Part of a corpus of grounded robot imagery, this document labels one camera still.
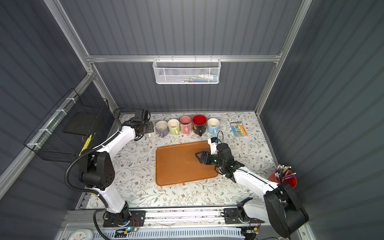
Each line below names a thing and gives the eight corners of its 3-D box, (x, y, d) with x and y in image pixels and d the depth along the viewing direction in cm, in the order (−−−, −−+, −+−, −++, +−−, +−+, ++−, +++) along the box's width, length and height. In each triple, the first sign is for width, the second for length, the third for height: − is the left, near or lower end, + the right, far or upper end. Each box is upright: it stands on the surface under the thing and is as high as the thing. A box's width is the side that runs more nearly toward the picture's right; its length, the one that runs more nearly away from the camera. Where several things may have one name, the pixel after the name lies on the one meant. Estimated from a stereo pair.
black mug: (192, 139, 106) (192, 130, 98) (192, 123, 116) (192, 114, 108) (206, 139, 106) (207, 130, 98) (205, 123, 116) (206, 114, 108)
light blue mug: (207, 138, 107) (208, 130, 99) (207, 126, 114) (207, 117, 106) (218, 138, 107) (220, 130, 99) (217, 126, 114) (218, 117, 106)
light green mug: (168, 139, 107) (166, 130, 98) (170, 128, 113) (168, 118, 105) (179, 139, 107) (177, 130, 98) (180, 128, 113) (178, 118, 105)
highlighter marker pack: (232, 136, 109) (232, 134, 107) (229, 123, 117) (230, 121, 115) (245, 136, 109) (246, 134, 107) (242, 123, 117) (243, 121, 115)
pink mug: (180, 138, 107) (178, 128, 98) (181, 125, 115) (180, 115, 106) (191, 138, 107) (191, 128, 98) (191, 125, 115) (191, 115, 106)
